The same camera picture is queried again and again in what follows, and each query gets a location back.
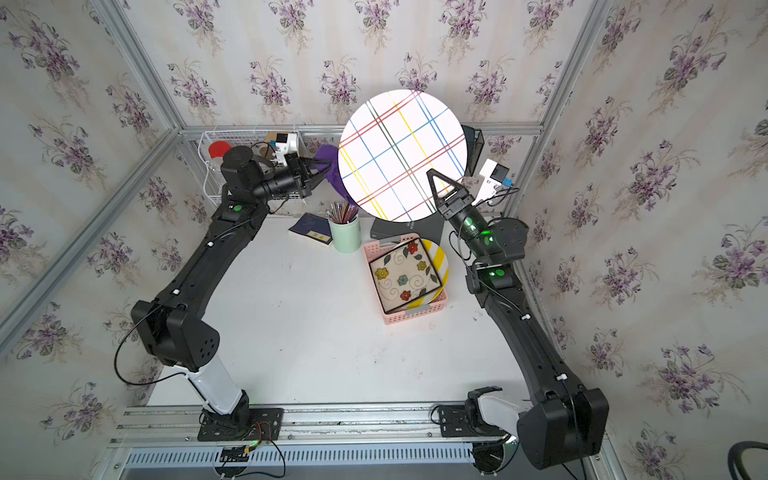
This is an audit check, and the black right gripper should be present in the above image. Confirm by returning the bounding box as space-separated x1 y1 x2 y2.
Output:
428 171 493 268

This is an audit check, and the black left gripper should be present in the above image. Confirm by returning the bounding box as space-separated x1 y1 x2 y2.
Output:
253 153 340 205

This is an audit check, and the purple microfiber cloth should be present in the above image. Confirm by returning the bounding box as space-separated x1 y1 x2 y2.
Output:
313 144 358 206

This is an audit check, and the round plaid-striped white plate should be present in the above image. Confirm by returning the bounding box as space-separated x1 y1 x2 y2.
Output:
338 89 467 222

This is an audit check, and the round yellow striped plate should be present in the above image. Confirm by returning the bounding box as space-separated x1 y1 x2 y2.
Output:
405 239 450 315

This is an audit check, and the square floral black-rimmed plate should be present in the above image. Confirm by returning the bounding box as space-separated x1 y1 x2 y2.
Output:
368 237 441 315

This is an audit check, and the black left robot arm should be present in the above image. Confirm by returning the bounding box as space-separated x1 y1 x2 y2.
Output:
131 146 330 435

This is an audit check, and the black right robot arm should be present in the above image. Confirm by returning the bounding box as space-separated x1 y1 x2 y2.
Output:
427 169 609 470

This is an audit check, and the dark grey notebook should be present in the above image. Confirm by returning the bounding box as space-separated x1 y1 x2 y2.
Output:
369 213 445 244

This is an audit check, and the coloured pencils bundle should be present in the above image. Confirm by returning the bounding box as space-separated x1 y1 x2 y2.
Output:
326 202 359 225

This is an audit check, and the dark blue paperback book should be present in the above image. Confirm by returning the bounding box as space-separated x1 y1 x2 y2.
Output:
288 213 333 246

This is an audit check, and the mint green pencil cup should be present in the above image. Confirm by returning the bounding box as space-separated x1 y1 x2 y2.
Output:
330 218 362 254

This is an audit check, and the pink perforated plastic basket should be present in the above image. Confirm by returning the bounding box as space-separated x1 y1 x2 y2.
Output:
363 234 450 325

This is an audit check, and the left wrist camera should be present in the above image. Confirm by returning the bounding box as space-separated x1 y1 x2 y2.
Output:
266 132 299 166

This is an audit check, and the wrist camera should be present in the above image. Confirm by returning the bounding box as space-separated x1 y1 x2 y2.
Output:
474 159 513 205
266 132 299 166

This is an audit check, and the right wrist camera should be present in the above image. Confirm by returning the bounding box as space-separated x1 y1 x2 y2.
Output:
474 159 513 205

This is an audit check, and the black mesh wall organizer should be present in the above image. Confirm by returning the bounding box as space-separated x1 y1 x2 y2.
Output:
462 125 485 177

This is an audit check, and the white wire wall basket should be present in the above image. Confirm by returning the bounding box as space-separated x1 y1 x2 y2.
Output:
194 129 305 206

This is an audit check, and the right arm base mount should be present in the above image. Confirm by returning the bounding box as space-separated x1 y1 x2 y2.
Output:
429 404 507 438

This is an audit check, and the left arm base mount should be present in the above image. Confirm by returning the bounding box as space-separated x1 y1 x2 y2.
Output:
197 407 284 442

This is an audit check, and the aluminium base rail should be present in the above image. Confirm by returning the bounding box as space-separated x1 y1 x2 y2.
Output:
95 398 607 480

